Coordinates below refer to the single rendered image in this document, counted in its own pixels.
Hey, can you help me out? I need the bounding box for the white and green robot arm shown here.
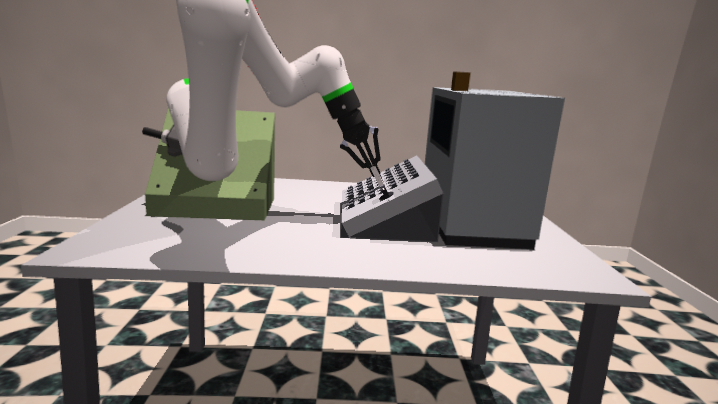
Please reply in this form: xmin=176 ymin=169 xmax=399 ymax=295
xmin=142 ymin=0 xmax=361 ymax=181

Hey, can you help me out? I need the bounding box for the grey control console with keypad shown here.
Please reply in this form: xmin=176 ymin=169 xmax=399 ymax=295
xmin=341 ymin=72 xmax=565 ymax=250

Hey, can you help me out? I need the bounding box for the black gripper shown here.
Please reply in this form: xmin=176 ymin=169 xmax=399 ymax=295
xmin=337 ymin=109 xmax=384 ymax=186

